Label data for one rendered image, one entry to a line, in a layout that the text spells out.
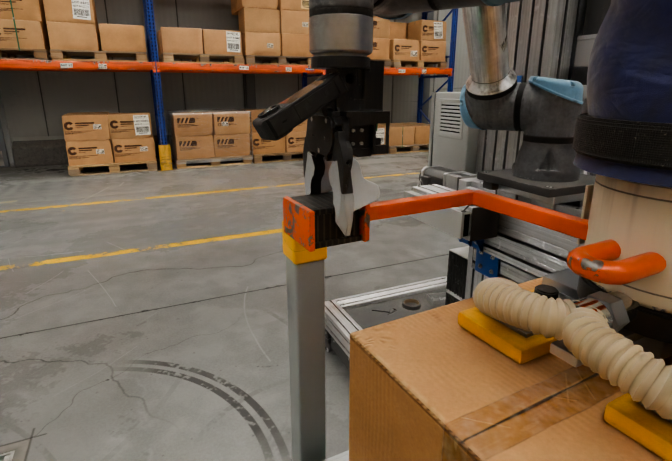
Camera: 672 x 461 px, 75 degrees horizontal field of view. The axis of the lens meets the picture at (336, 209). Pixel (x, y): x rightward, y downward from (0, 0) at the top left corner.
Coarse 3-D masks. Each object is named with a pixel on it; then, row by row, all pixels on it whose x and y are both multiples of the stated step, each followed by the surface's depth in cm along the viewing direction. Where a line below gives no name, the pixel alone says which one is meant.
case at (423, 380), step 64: (448, 320) 58; (384, 384) 49; (448, 384) 46; (512, 384) 46; (576, 384) 46; (384, 448) 51; (448, 448) 40; (512, 448) 38; (576, 448) 38; (640, 448) 38
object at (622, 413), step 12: (624, 396) 41; (612, 408) 39; (624, 408) 39; (636, 408) 39; (612, 420) 39; (624, 420) 38; (636, 420) 38; (648, 420) 38; (660, 420) 38; (624, 432) 38; (636, 432) 38; (648, 432) 37; (660, 432) 36; (648, 444) 37; (660, 444) 36; (660, 456) 36
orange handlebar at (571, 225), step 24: (456, 192) 66; (480, 192) 66; (384, 216) 60; (528, 216) 58; (552, 216) 55; (576, 216) 54; (576, 264) 42; (600, 264) 40; (624, 264) 40; (648, 264) 41
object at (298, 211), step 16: (288, 208) 56; (304, 208) 52; (320, 208) 52; (368, 208) 54; (288, 224) 57; (304, 224) 52; (320, 224) 53; (336, 224) 54; (352, 224) 55; (368, 224) 55; (304, 240) 53; (320, 240) 54; (336, 240) 54; (352, 240) 55; (368, 240) 56
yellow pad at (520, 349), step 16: (544, 288) 55; (464, 320) 55; (480, 320) 54; (496, 320) 54; (480, 336) 53; (496, 336) 51; (512, 336) 50; (528, 336) 50; (512, 352) 49; (528, 352) 48; (544, 352) 50
